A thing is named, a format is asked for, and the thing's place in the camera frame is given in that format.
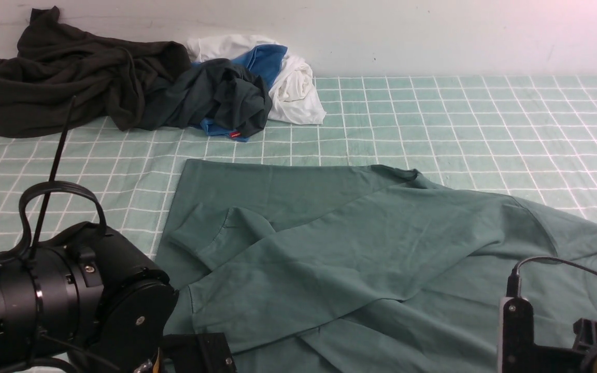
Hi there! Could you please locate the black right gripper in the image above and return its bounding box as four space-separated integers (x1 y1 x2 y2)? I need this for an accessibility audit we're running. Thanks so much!
497 297 597 372

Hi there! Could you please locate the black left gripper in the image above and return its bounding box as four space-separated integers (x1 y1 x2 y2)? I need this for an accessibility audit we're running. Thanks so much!
134 333 237 372

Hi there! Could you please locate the green long sleeve shirt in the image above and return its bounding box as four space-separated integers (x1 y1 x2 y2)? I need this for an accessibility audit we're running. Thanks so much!
155 159 597 372

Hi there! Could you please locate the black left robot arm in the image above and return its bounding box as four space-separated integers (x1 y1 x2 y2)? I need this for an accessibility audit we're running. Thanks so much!
0 223 237 372

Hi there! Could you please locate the green checkered tablecloth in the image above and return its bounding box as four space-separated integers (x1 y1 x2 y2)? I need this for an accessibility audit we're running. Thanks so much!
0 76 597 373

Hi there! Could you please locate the dark green crumpled garment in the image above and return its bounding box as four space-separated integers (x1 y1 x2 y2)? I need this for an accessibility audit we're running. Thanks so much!
136 59 272 137

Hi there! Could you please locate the white crumpled garment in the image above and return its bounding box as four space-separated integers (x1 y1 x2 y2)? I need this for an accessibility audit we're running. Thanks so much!
186 34 325 125

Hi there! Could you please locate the blue crumpled garment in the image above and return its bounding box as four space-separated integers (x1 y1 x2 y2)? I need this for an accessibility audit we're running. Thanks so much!
190 44 288 142

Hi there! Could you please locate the dark olive crumpled garment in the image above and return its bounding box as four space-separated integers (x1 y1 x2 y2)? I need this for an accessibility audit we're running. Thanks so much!
0 7 191 138

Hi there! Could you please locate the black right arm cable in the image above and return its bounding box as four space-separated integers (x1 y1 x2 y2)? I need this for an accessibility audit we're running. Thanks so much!
506 256 597 298

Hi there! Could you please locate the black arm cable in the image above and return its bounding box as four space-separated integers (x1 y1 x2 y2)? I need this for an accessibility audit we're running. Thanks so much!
506 256 597 298
18 96 108 260

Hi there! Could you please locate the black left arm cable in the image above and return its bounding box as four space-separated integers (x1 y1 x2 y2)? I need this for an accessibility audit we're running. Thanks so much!
18 96 108 260

